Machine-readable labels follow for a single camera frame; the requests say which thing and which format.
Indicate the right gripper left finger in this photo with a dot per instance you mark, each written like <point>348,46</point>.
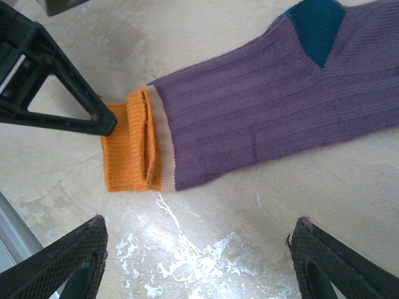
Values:
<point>56,268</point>

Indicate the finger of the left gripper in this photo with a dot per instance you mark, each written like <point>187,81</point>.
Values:
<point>67,6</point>
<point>78,90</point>

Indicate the aluminium mounting rail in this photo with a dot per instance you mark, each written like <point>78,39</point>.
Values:
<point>9,236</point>

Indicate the purple sock orange cuff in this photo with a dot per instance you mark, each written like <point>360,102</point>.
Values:
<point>249,109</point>
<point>115,155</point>

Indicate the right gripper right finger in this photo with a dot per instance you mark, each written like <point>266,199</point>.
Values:
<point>343,274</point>

